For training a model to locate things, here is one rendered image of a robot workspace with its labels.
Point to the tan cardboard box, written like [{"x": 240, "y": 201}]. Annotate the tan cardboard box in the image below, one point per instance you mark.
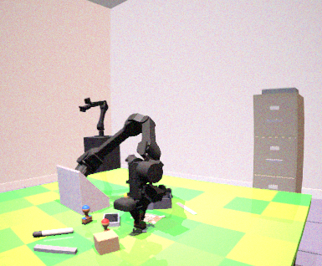
[{"x": 106, "y": 242}]

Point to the white inspection card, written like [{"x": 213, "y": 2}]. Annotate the white inspection card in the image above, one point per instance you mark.
[{"x": 152, "y": 218}]

